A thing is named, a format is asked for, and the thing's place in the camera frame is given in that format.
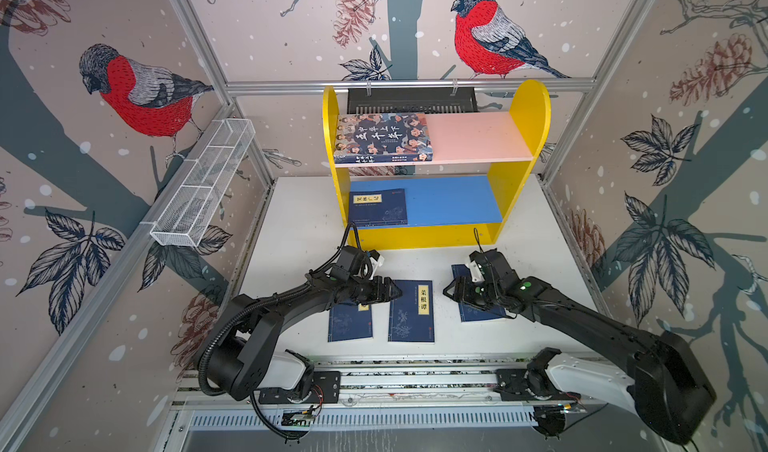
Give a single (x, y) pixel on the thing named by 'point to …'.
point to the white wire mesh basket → (181, 222)
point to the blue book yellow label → (381, 207)
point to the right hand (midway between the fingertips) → (446, 297)
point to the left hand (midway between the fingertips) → (393, 296)
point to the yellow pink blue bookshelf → (457, 201)
